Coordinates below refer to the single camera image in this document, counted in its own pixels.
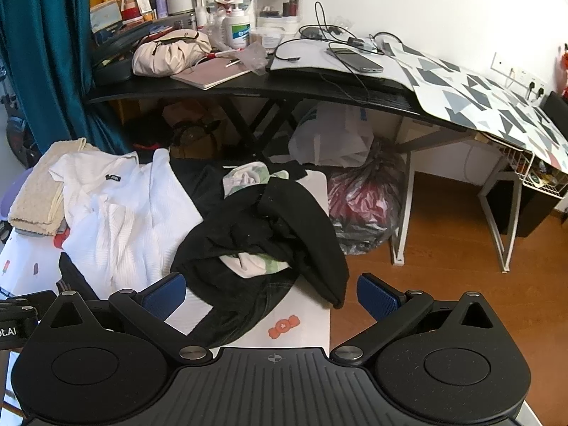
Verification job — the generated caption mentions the white plastic bag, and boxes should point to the white plastic bag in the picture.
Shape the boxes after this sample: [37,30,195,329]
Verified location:
[288,106,376,170]

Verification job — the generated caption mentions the brown cardboard box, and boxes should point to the brown cardboard box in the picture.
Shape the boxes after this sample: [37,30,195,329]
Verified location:
[162,100,232,161]

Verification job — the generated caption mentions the pink notebook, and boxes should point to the pink notebook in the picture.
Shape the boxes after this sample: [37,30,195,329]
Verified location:
[170,57,265,91]

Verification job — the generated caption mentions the clear acrylic organiser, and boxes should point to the clear acrylic organiser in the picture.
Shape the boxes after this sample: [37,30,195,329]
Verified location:
[255,0,303,37]

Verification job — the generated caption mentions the black box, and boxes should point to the black box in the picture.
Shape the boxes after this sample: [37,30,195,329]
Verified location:
[543,91,568,121]

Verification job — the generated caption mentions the black cable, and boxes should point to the black cable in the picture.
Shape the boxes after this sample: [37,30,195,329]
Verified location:
[272,1,404,103]

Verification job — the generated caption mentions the dark toiletry bag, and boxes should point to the dark toiletry bag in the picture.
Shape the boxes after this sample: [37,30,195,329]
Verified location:
[91,31,148,88]

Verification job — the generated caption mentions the white wire basket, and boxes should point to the white wire basket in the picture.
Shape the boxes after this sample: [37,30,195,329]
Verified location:
[503,144,568,199]

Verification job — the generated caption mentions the white green garment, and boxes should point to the white green garment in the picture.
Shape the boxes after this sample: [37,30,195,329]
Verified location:
[219,162,294,281]

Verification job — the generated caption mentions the black garment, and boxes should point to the black garment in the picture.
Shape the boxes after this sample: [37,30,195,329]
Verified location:
[171,180,349,310]

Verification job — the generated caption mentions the red orange decoration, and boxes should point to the red orange decoration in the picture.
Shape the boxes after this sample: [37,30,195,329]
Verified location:
[557,42,568,98]

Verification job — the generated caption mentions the white wall socket row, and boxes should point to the white wall socket row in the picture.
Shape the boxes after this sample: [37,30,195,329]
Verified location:
[490,52,549,99]

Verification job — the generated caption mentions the white ribbed shirt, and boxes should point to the white ribbed shirt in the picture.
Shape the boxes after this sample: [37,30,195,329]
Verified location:
[49,148,205,303]

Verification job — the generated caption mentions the cream knit garment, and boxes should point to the cream knit garment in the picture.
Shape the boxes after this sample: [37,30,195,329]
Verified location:
[8,137,101,237]

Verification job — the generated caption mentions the black desk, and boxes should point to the black desk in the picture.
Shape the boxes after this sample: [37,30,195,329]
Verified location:
[86,66,466,161]

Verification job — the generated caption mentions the beige pouch bag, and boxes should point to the beige pouch bag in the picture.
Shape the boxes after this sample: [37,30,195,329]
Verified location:
[132,29,213,77]

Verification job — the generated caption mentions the grey smartphone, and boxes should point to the grey smartphone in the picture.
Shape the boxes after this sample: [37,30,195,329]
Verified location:
[327,47,385,74]

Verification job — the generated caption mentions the translucent black garbage bag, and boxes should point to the translucent black garbage bag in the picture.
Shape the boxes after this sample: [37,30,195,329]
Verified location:
[327,137,411,256]

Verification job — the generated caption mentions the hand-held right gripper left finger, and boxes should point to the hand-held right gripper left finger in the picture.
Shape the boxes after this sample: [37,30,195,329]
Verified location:
[39,272,214,365]

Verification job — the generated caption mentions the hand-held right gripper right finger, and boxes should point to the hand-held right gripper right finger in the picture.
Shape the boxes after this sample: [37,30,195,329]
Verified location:
[329,272,505,367]

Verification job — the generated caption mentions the teal curtain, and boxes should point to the teal curtain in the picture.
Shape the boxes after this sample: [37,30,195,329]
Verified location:
[0,0,134,161]

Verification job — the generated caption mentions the white frame desk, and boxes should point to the white frame desk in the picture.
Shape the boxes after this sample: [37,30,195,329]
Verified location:
[389,115,522,273]

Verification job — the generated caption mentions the printed white bed sheet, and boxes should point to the printed white bed sheet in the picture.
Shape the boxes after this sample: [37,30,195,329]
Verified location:
[0,169,332,411]

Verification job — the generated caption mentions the white lotion pump bottle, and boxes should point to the white lotion pump bottle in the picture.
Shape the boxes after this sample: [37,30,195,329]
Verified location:
[221,0,254,51]

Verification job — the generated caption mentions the clear plastic wrapper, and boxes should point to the clear plastic wrapper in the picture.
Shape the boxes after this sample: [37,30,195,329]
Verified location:
[231,42,272,76]

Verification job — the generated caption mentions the geometric patterned mat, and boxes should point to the geometric patterned mat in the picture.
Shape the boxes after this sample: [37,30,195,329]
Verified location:
[266,38,568,166]

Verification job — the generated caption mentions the dark jeans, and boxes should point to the dark jeans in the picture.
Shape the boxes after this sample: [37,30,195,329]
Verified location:
[191,271,299,349]

